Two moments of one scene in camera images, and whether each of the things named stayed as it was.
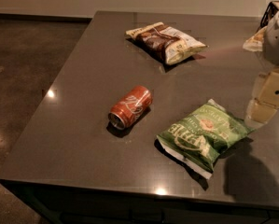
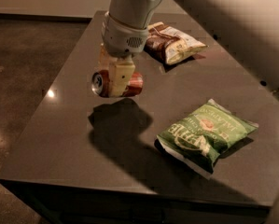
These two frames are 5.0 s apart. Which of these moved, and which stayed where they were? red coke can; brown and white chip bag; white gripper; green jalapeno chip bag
Moved: white gripper; red coke can
Stayed: green jalapeno chip bag; brown and white chip bag
